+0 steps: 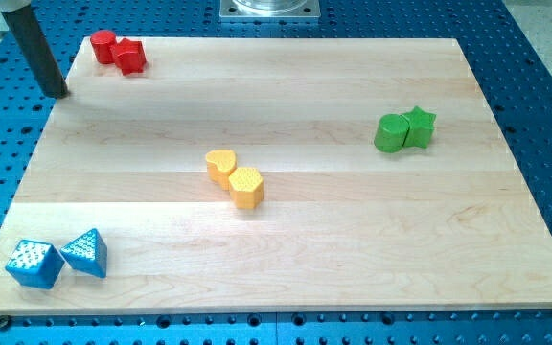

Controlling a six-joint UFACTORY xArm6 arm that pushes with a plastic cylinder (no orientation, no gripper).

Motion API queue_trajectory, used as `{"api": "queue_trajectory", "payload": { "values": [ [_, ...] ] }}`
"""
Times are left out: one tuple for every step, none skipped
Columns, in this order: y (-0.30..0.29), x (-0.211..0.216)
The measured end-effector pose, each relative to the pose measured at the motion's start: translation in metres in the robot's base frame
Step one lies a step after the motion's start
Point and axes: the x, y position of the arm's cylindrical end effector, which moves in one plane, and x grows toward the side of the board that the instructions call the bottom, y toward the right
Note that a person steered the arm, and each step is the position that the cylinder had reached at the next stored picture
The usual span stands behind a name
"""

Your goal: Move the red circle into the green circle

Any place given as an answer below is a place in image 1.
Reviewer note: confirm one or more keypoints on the yellow hexagon block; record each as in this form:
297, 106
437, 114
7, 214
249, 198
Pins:
246, 187

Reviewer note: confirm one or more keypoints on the yellow heart block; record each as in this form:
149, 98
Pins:
220, 165

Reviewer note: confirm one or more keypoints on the light wooden board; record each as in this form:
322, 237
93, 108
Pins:
343, 226

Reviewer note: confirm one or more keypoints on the green cylinder block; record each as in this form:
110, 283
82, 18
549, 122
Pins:
391, 133

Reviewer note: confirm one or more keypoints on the green star block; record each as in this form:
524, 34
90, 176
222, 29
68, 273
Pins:
421, 127

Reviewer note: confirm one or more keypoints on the red star block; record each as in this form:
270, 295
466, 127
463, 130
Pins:
129, 56

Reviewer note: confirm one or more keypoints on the blue triangle block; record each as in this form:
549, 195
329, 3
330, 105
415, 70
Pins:
87, 253

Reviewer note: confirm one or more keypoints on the red cylinder block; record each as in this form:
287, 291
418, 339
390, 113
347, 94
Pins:
101, 41

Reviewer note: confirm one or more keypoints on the blue cube block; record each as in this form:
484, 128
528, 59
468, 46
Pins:
35, 264

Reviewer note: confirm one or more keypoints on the blue perforated metal table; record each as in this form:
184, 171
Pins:
509, 47

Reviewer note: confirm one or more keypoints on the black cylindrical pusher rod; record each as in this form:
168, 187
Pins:
24, 26

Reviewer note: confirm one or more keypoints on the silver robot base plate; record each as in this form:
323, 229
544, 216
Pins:
269, 9

